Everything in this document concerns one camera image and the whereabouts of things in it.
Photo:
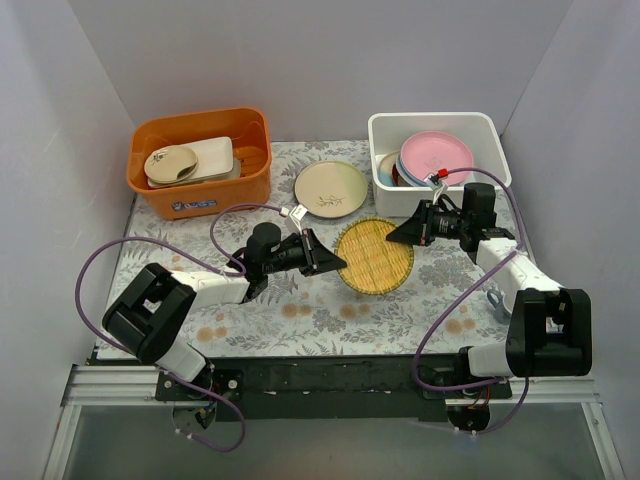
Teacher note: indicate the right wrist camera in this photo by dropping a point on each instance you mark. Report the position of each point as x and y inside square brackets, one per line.
[437, 182]

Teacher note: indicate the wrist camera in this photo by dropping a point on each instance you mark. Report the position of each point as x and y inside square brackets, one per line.
[293, 218]
[437, 182]

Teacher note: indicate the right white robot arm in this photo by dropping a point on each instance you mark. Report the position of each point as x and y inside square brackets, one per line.
[549, 325]

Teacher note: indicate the pink plate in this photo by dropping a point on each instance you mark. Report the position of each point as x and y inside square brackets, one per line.
[451, 153]

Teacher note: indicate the white rectangular dish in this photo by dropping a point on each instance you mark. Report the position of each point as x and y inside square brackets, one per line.
[216, 162]

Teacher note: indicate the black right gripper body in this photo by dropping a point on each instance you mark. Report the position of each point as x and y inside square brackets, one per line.
[426, 223]

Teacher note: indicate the white plastic bin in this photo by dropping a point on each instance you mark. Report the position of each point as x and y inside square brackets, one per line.
[388, 131]

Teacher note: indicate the light blue plate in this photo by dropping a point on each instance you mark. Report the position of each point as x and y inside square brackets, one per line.
[415, 168]

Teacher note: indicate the cream green twig plate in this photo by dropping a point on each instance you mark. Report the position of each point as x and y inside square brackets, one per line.
[331, 189]

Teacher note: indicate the floral patterned table mat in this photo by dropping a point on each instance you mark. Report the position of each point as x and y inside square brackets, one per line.
[434, 309]

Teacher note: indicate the cream round plate with bird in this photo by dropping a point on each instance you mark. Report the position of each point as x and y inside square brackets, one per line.
[170, 164]

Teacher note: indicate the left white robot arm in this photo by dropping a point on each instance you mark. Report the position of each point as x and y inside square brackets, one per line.
[146, 319]

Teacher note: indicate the yellow woven plate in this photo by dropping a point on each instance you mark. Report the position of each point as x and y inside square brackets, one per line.
[375, 266]

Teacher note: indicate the cream blue tree plate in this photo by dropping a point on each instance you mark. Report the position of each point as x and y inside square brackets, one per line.
[386, 174]

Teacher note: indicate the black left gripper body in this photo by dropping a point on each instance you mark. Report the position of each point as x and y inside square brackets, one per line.
[307, 251]

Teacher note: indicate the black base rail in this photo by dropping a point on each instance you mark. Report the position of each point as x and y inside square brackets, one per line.
[327, 387]

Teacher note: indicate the orange plastic tub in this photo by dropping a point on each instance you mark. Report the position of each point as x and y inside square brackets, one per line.
[249, 133]

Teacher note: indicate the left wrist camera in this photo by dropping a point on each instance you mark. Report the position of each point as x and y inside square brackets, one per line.
[293, 218]

